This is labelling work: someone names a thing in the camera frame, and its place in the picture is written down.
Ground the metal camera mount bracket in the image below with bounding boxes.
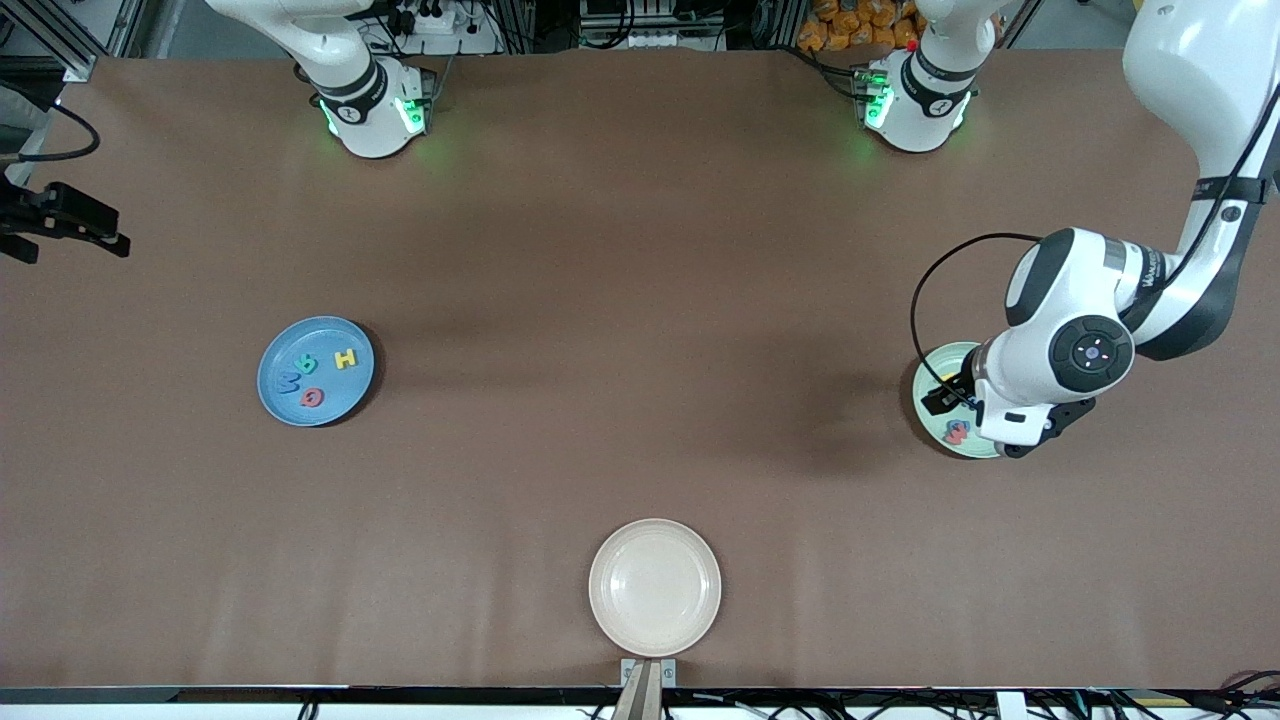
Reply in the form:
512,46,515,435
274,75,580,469
610,658,678,720

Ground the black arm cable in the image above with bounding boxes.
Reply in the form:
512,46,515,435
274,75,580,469
909,233,1046,406
0,100,102,163

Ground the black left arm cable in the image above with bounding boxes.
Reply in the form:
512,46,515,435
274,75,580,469
909,233,1046,406

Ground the beige plate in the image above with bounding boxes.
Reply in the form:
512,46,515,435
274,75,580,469
588,518,723,659

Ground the white electronics box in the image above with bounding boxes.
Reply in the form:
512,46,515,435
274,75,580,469
578,0,729,49

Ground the blue plate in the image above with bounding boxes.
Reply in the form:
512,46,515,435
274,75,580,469
257,316,376,428

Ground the green plate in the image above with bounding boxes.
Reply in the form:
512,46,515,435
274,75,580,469
912,342,1003,460

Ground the aluminium frame profile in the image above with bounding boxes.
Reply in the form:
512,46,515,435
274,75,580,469
30,0,151,83

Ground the white power strip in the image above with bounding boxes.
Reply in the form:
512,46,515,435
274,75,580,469
385,0,501,56

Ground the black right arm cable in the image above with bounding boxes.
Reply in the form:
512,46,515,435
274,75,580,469
0,100,102,163

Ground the bag of orange items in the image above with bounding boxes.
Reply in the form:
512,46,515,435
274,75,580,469
797,0,921,53

